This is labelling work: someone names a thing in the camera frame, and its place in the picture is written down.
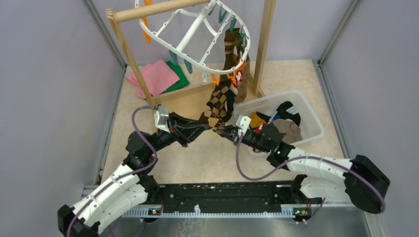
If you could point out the black sock in basket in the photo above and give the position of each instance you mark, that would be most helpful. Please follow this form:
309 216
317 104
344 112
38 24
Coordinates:
287 111

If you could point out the green cloth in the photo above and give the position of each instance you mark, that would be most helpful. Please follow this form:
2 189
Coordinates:
182 82

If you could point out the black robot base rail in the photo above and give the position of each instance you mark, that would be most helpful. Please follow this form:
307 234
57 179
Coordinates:
266 199

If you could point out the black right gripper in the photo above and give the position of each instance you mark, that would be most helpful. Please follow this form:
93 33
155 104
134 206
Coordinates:
230 131

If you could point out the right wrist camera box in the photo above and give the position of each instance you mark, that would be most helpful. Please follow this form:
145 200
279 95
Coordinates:
242 123

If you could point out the white clothes clip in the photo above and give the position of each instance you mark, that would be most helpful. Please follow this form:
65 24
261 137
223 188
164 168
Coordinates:
205 77

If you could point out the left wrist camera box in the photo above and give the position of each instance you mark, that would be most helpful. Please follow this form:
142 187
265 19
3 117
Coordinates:
161 116

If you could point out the teal clothes clip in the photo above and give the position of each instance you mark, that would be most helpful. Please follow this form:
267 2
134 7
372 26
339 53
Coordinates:
188 66

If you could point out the navy white red hanging sock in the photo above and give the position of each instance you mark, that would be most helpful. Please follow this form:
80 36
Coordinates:
235 78

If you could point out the wooden hanger rack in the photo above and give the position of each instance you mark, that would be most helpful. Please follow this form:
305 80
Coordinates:
186 96

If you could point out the olive striped hanging sock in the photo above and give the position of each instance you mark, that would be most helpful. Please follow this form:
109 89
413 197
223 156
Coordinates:
232 41

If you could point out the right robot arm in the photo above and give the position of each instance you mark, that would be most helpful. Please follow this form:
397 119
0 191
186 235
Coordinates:
356 180

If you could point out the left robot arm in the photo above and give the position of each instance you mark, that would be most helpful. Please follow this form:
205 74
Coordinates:
130 184

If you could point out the orange clothes clip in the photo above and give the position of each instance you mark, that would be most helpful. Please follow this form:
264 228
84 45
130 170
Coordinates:
215 79

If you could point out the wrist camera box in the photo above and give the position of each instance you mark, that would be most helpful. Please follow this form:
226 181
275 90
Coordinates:
242 123
161 116

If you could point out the brown argyle sock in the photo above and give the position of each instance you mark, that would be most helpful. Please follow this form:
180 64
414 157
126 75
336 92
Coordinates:
212 118
221 101

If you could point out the white plastic laundry basket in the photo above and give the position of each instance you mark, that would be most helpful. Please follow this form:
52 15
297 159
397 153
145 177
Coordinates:
310 124

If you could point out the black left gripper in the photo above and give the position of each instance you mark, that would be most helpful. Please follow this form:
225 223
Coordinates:
182 128

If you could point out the yellow sock in basket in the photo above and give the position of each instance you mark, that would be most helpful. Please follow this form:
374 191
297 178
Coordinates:
256 121

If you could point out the pink cloth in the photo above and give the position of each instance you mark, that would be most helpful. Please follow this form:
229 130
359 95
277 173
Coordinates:
158 77

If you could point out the white round clip hanger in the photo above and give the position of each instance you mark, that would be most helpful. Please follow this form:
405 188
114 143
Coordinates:
214 19

